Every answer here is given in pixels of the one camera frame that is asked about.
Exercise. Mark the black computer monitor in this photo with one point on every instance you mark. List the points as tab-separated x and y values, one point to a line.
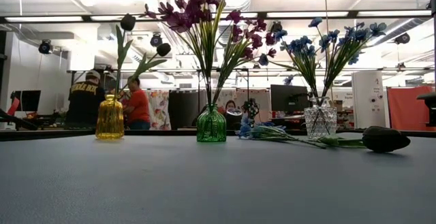
29	99
289	98

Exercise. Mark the clear cut-glass vase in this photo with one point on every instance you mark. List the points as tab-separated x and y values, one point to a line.
320	118

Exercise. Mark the grey side desk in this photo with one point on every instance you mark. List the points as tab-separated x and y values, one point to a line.
427	96

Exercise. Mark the blue-grey table mat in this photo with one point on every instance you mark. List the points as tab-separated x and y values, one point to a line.
204	183

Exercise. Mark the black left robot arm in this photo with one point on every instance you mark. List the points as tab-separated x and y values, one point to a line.
20	120

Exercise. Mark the person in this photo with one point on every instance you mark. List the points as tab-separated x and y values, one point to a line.
138	105
230	105
85	98

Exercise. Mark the orange partition panel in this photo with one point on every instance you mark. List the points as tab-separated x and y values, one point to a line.
408	108

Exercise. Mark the black ceiling-mounted camera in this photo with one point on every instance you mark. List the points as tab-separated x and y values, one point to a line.
156	40
402	38
45	47

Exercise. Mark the red object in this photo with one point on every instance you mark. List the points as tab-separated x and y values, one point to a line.
13	105

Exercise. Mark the green ribbed glass vase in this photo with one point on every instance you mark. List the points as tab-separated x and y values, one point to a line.
211	125

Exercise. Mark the black screen panel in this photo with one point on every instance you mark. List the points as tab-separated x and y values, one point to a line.
185	108

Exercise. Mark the black cylindrical device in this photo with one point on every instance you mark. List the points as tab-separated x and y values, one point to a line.
234	119

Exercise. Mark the long ceiling light strip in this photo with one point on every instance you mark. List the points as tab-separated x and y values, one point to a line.
44	18
393	13
306	14

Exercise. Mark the yellow ribbed glass vase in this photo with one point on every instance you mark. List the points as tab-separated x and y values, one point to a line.
109	118

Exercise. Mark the floral patterned cloth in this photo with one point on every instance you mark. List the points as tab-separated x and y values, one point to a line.
158	110

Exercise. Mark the white cabinet with black dots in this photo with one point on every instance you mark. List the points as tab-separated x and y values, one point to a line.
369	99

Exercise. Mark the blue artificial flower bunch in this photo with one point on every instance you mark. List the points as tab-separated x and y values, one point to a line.
265	132
361	33
303	47

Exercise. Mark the black artificial tulip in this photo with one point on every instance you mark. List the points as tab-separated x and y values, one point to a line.
127	22
386	139
163	49

